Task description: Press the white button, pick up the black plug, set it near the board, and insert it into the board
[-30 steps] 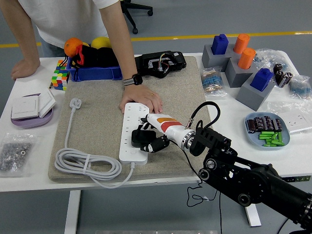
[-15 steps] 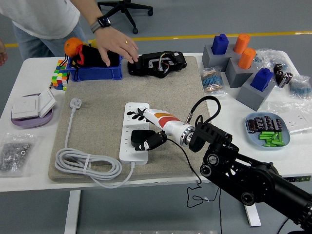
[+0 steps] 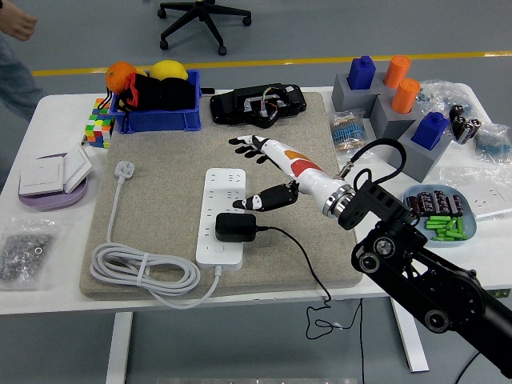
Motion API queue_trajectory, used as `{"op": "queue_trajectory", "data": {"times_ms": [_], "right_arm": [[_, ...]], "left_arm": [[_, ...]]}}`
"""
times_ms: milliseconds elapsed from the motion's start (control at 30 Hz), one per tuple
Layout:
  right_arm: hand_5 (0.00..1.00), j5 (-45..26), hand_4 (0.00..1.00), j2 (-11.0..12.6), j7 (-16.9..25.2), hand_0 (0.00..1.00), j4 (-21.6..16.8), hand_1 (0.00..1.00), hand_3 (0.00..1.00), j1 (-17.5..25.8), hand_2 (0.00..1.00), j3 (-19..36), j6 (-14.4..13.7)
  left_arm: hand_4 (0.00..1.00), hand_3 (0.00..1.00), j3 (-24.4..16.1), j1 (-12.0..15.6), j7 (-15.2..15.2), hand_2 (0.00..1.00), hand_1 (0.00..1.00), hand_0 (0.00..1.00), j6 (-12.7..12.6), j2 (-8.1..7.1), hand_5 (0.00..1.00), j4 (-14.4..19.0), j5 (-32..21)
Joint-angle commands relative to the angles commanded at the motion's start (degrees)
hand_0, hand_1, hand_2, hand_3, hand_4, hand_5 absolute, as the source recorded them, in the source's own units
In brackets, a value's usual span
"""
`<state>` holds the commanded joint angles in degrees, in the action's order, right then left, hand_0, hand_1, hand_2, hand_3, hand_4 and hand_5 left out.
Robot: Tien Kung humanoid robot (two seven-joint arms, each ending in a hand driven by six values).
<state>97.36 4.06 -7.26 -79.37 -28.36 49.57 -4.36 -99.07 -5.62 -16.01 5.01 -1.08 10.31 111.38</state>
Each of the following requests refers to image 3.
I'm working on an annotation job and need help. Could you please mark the large yellow lemon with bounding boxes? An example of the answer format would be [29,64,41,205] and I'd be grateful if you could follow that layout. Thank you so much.
[149,59,189,82]

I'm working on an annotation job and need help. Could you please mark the light blue plate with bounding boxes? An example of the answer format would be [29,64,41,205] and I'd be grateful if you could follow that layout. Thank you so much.
[402,184,478,243]

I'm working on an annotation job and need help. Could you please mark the white power strip with cord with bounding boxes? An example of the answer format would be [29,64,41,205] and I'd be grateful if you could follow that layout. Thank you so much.
[88,160,247,310]

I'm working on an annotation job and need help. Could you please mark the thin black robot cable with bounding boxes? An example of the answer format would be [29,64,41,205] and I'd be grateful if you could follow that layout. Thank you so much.
[455,351,479,384]

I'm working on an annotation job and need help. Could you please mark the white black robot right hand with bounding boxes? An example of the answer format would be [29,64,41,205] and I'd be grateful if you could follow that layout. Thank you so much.
[228,134,345,212]

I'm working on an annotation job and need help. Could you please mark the white table leg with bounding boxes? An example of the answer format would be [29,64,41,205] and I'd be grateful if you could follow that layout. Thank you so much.
[105,311,134,384]
[390,298,430,373]

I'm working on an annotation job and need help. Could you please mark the black hanging cable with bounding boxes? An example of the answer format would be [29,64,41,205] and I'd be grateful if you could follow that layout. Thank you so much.
[358,298,367,384]

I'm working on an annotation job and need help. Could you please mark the white wall socket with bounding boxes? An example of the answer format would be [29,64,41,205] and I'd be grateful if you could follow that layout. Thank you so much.
[459,186,512,220]

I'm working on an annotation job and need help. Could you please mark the flat white wall switch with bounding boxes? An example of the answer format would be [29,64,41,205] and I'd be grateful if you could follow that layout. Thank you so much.
[18,156,66,197]

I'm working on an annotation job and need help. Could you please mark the person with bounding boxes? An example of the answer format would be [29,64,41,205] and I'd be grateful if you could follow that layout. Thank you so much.
[0,31,48,125]

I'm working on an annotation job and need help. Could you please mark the black office chair base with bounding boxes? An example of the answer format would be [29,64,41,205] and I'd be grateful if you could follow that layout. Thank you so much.
[157,0,253,57]

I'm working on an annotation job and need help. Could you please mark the orange cylinder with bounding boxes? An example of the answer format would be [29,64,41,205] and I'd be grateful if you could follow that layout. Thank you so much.
[390,78,422,114]
[383,54,413,89]

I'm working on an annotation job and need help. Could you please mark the clear bag of metal nuts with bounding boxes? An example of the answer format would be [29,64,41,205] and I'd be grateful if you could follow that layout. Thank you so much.
[0,218,61,291]

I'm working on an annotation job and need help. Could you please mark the grey block holder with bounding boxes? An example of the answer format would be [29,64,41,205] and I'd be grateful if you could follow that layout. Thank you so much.
[331,73,388,113]
[369,94,426,144]
[387,123,456,184]

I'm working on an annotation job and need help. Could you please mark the purple oval tray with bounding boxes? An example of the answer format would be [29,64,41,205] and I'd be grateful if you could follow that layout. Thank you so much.
[18,154,89,212]

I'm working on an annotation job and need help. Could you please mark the black plug adapter with cord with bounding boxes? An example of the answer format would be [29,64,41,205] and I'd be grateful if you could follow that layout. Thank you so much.
[214,213,363,342]

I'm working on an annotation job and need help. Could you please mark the blue bottle-shaped block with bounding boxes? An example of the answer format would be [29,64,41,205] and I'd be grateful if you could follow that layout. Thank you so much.
[411,111,450,151]
[346,55,378,90]

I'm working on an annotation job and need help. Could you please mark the clear bag of blue resistors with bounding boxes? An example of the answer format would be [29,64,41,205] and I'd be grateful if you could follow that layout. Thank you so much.
[474,122,512,164]
[418,78,475,121]

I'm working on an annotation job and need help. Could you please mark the bag of taped resistors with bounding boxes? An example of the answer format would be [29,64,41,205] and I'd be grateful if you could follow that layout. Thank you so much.
[328,110,367,160]

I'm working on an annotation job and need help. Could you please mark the black open electronic housing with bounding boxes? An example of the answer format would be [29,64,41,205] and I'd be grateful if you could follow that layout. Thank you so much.
[209,82,308,130]

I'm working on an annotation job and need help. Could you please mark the orange fruit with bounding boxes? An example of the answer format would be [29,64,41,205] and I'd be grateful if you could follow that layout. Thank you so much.
[105,61,138,95]

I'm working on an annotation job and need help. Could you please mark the person's left hand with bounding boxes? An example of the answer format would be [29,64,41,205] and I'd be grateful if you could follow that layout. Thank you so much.
[0,6,38,42]

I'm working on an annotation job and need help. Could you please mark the tilted white wall switch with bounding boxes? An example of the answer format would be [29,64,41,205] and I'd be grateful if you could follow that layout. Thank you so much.
[62,143,93,195]

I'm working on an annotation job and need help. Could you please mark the multicolour puzzle cube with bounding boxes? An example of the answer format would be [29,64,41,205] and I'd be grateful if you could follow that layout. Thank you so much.
[83,98,116,150]

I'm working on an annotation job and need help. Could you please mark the grey-brown mat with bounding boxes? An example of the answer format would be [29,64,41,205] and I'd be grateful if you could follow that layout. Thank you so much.
[78,91,364,301]

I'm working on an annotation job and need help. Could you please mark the blue plastic bin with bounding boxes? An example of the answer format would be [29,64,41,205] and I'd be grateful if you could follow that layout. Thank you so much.
[108,70,203,134]

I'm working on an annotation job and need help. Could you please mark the black pouch with red trim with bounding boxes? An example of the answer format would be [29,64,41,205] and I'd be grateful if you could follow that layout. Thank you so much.
[95,72,197,135]

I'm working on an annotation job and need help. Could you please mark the clear plastic bag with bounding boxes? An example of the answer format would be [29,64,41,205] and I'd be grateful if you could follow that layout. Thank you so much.
[438,163,512,221]

